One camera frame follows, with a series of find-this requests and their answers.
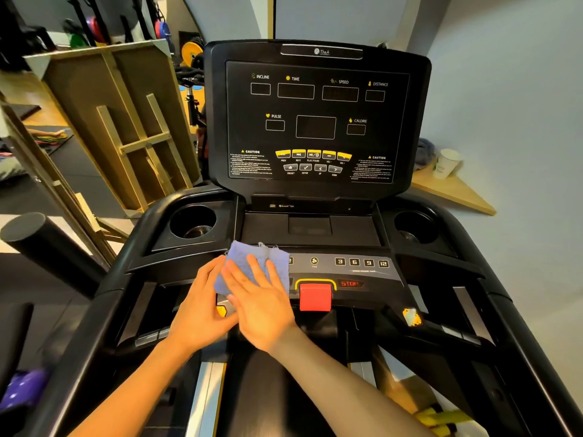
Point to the red weight plate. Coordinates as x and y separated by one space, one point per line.
95 29

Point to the person's right hand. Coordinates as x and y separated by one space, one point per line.
264 314

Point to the wooden corner shelf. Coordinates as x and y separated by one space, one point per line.
455 191

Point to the person's left hand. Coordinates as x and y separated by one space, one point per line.
196 314

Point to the person's right thumb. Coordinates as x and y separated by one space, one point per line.
230 301

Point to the black padded cylinder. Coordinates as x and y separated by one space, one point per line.
50 250

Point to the green weight plate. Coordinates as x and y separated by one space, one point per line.
78 40

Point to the grey crumpled cloth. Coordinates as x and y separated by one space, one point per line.
424 153

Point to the narrow wooden frame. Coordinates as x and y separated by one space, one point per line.
50 186

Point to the blue cleaning cloth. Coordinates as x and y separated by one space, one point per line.
246 254

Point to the black exercise bike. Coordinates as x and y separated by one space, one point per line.
193 86

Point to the person's right middle finger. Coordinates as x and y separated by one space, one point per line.
257 273

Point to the yellow weight plate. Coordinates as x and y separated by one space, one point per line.
190 52

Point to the large wooden framed panel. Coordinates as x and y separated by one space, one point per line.
91 95

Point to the red stop button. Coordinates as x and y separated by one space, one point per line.
315 298

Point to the person's left forearm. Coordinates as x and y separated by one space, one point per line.
141 391

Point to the colourful resistance bands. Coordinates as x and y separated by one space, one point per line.
48 137

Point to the purple object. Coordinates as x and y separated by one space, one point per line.
22 389

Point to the white paper cup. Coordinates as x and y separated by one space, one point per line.
445 164

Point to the black treadmill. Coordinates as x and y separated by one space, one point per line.
314 113

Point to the person's left fingers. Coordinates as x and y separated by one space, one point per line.
212 272

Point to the person's right forearm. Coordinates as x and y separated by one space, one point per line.
337 386

